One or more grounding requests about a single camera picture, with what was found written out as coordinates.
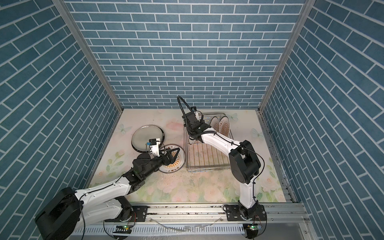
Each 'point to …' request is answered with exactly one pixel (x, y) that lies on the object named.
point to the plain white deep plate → (142, 134)
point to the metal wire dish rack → (201, 157)
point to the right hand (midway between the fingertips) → (195, 121)
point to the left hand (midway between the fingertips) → (176, 150)
